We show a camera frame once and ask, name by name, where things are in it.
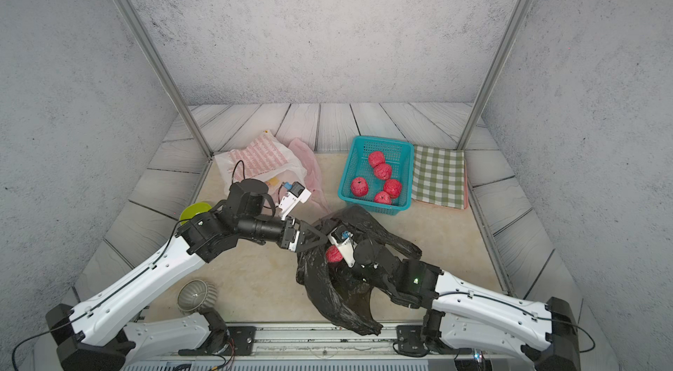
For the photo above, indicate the teal plastic perforated basket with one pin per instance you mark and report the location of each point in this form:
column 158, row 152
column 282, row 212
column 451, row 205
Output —
column 398, row 154

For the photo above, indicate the black plastic bag knotted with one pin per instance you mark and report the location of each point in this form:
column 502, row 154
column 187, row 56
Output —
column 351, row 311

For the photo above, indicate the green white checkered cloth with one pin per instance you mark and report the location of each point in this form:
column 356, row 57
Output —
column 439, row 177

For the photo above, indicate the left aluminium frame post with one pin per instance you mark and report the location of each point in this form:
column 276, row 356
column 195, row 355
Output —
column 155, row 61

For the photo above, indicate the aluminium frame post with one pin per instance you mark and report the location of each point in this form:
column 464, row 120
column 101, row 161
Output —
column 507, row 43
column 155, row 61

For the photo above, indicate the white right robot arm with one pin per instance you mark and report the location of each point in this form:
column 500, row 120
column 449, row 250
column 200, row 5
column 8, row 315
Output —
column 459, row 315

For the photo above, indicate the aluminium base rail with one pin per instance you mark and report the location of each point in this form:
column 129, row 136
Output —
column 326, row 344

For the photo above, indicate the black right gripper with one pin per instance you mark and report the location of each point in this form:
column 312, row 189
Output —
column 346, row 257

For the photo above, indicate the pink plastic bag apple print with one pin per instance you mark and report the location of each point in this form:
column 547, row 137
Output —
column 313, row 176

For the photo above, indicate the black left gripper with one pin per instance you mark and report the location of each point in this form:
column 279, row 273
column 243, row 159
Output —
column 290, row 236

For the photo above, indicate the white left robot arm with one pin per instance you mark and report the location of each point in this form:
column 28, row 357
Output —
column 98, row 333

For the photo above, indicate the right aluminium frame post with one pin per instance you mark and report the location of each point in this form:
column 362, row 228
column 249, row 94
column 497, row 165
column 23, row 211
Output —
column 507, row 43

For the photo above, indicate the silver ribbed metal cup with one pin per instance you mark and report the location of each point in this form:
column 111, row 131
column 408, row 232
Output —
column 197, row 296

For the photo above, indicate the green plastic bowl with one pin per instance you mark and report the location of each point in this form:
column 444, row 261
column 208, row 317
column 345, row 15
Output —
column 193, row 209

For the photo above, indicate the red apple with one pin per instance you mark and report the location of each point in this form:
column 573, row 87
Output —
column 359, row 187
column 383, row 171
column 393, row 188
column 376, row 158
column 333, row 255
column 383, row 198

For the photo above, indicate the pink white striped bag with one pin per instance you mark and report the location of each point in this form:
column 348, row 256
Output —
column 264, row 159

